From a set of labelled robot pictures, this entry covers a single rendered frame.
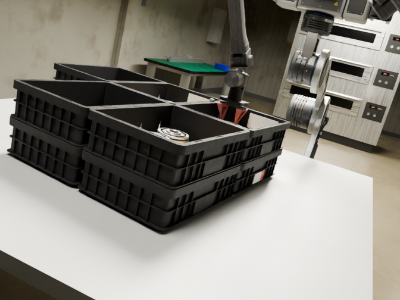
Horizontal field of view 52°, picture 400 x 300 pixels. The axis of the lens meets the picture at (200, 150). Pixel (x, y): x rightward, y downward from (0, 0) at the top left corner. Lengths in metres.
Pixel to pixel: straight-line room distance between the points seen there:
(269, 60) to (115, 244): 9.39
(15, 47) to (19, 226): 3.52
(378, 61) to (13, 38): 5.04
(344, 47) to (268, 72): 3.55
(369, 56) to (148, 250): 6.20
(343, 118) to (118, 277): 6.29
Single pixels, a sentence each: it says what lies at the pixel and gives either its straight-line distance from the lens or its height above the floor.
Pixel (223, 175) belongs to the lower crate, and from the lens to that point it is 1.18.
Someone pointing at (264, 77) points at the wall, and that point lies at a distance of 10.18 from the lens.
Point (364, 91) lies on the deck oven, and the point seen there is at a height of 0.91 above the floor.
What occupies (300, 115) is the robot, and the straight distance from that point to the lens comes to 2.38.
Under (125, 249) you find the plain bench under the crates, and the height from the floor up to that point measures 0.70.
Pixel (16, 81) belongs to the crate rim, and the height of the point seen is 0.93.
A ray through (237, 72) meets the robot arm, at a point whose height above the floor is 1.07.
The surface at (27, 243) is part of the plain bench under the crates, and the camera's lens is 0.91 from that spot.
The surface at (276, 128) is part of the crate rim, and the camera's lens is 1.48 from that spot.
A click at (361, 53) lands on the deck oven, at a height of 1.43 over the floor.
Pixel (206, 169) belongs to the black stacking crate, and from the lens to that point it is 1.08.
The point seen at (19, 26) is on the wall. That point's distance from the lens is 4.39.
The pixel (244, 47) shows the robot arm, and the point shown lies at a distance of 1.57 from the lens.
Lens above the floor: 1.18
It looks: 15 degrees down
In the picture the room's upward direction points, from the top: 14 degrees clockwise
